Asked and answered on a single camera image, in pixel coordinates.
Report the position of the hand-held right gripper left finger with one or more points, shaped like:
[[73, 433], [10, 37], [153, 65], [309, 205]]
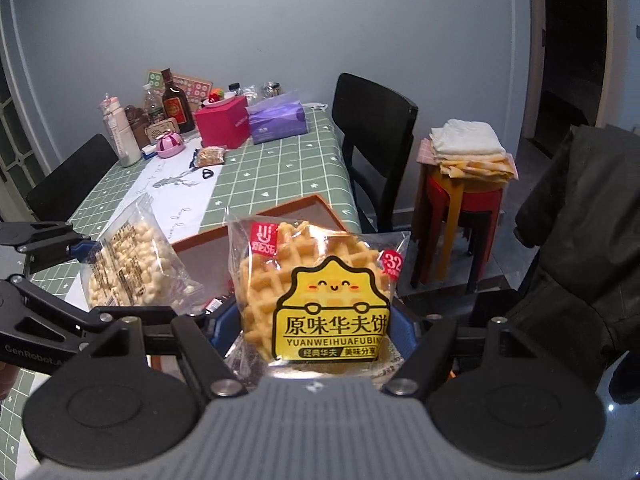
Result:
[[222, 327]]

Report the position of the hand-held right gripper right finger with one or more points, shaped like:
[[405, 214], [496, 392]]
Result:
[[402, 330]]

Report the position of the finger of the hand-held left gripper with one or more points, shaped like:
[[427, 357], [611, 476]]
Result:
[[130, 314], [82, 250]]

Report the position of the clear puffed snack packet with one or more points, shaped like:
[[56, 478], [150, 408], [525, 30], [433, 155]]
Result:
[[130, 260]]

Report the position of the orange cardboard box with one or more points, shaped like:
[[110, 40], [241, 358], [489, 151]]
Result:
[[210, 265]]

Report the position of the yellow label waffle packet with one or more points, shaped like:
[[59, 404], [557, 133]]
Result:
[[325, 270]]

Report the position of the person's left hand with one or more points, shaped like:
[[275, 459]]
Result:
[[9, 382]]

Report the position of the black chair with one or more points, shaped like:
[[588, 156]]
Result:
[[370, 125], [70, 180]]

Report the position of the yellow plastic stool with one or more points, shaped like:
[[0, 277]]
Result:
[[450, 240]]

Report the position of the white printed table runner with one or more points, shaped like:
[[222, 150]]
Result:
[[185, 200]]

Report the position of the white bottle with pink cap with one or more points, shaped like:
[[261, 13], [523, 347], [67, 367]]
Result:
[[122, 140]]

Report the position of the blue white tube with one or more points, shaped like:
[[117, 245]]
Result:
[[150, 152]]

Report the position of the glass panel door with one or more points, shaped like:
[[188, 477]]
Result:
[[15, 150]]

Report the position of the pink round container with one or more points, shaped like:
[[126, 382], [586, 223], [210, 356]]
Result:
[[170, 145]]

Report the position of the dark brown object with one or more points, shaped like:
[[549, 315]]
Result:
[[136, 119]]

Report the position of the small wooden speaker box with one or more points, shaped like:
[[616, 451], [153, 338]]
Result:
[[161, 130]]

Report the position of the red plastic stool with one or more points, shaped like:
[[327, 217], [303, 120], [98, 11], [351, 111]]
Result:
[[475, 197]]

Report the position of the small mixed nut bag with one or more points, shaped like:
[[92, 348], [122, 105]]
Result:
[[210, 156]]

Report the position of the green checkered tablecloth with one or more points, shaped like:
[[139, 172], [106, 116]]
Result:
[[260, 170]]

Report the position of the clear plastic bottle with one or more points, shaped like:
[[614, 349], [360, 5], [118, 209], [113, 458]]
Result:
[[151, 102]]

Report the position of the dark brown glass bottle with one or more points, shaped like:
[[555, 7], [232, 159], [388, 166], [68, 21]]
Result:
[[177, 107]]

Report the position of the pink checkered cloth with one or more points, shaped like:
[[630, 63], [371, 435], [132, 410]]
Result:
[[425, 152]]

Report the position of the yellow checkered cloth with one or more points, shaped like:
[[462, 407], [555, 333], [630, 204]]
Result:
[[480, 167]]

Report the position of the green dotted game board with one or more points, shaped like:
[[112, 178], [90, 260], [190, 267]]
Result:
[[154, 80]]

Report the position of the pink box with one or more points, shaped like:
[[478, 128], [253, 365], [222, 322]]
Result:
[[220, 122]]

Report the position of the dark jacket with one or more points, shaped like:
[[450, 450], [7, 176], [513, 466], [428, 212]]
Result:
[[575, 235]]

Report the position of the white folded towel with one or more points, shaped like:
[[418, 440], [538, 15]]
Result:
[[465, 140]]

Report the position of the tan dotted game board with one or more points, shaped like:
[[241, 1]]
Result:
[[197, 86]]

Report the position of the small fruit cake toy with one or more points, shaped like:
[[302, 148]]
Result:
[[217, 97]]

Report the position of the purple tissue pack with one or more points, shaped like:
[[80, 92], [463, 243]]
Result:
[[277, 122]]

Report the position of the small dark lid jar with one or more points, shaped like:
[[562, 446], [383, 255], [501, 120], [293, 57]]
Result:
[[236, 89]]

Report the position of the small glass jar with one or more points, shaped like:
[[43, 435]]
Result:
[[272, 89]]

